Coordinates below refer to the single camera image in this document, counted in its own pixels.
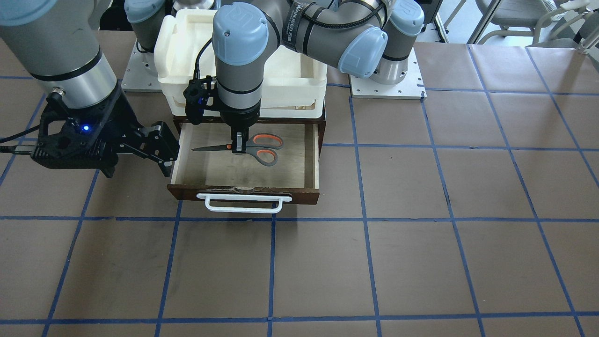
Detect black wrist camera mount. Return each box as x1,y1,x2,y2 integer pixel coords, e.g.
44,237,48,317
183,75,220,125

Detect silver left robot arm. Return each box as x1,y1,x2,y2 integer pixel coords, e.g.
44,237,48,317
212,0,425,154

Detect wooden drawer with white handle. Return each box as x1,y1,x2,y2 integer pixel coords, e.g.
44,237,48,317
168,123,321,212

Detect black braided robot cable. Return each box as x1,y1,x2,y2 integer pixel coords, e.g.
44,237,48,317
299,0,394,29

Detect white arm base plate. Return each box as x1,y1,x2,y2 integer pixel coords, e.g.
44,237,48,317
121,41,162,93
350,49,427,100

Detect orange grey handled scissors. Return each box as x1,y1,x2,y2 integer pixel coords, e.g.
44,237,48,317
192,133,283,167

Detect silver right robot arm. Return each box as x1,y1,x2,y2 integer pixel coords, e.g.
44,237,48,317
1,0,179,178

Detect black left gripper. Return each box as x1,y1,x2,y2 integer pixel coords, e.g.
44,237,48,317
220,104,261,155

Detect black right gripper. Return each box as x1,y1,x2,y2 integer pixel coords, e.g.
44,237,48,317
30,89,179,178

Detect white plastic tray box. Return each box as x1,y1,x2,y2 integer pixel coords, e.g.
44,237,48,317
154,9,327,119

